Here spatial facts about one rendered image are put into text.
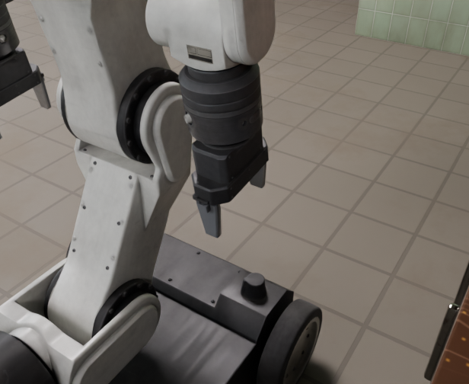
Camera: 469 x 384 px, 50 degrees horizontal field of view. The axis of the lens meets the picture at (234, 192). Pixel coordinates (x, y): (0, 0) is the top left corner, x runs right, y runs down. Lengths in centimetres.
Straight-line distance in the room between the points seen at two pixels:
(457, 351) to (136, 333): 52
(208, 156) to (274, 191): 108
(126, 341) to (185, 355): 16
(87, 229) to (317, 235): 81
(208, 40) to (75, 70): 28
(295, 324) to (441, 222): 77
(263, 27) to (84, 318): 55
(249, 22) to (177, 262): 72
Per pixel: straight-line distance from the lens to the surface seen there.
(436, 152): 199
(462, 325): 52
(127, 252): 83
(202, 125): 55
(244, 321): 99
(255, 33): 49
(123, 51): 69
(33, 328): 84
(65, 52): 72
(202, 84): 52
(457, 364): 49
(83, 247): 86
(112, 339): 82
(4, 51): 87
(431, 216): 165
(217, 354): 97
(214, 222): 62
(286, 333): 98
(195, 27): 50
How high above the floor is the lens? 95
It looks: 35 degrees down
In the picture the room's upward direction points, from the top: straight up
